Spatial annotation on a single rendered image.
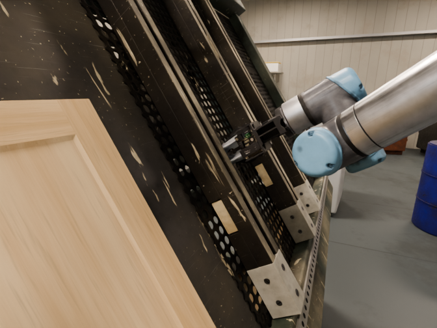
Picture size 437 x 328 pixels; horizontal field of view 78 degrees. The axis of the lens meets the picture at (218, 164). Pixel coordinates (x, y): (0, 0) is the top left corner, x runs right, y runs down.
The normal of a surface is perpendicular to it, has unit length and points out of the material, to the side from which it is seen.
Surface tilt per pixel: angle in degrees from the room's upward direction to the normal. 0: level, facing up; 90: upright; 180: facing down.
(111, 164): 58
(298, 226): 90
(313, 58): 90
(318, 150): 90
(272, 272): 90
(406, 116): 109
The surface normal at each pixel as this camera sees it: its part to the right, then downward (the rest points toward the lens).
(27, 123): 0.78, -0.42
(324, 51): -0.39, 0.24
